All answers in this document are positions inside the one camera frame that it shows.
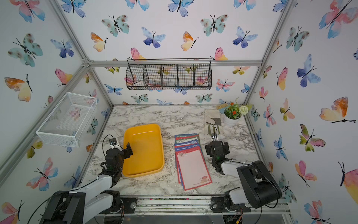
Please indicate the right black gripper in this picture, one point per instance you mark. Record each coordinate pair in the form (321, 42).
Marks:
(225, 148)

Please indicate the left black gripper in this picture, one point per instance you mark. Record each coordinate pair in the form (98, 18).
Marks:
(127, 151)

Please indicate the green floral stationery paper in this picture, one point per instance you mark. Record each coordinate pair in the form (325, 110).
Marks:
(186, 139)
(184, 135)

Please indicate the yellow plastic storage tray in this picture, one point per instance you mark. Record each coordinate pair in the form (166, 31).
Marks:
(148, 153)

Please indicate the red stationery paper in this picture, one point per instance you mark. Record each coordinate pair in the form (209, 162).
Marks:
(187, 137)
(193, 168)
(184, 146)

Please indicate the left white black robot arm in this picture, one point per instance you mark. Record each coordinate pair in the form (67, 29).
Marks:
(83, 203)

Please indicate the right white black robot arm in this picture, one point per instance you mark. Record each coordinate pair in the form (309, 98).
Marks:
(258, 187)

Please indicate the beige green gardening glove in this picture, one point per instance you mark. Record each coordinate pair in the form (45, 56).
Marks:
(212, 122)

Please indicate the small wooden hand brush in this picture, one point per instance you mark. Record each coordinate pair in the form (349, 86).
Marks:
(221, 106)

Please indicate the white potted flower plant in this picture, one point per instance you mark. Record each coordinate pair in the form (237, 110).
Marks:
(233, 112)

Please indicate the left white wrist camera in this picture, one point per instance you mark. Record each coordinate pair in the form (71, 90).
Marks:
(113, 142)

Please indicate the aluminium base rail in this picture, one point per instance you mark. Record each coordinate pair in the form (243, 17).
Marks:
(195, 205)

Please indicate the white mesh wall basket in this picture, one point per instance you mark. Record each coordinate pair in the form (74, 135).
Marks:
(67, 121)

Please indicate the black wire wall basket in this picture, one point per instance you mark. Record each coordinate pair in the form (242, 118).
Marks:
(169, 74)

